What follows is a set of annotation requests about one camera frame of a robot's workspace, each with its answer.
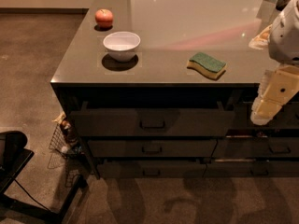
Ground snack bag in basket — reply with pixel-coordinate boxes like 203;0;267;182
53;112;80;155

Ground green yellow sponge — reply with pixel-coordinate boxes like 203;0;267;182
187;52;227;80

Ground red apple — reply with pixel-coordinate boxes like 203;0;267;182
95;9;114;29

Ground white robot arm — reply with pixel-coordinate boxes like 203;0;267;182
249;0;299;125

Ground drawer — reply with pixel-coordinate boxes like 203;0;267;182
213;137;299;159
69;108;235;137
233;100;299;130
204;161;299;177
97;160;206;178
88;139;217;158

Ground white bowl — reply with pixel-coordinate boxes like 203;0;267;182
103;32;141;63

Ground dark counter cabinet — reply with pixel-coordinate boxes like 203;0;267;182
51;0;299;178

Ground black cable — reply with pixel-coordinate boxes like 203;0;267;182
12;178;52;213

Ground wire basket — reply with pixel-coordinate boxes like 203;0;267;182
48;123;85;189

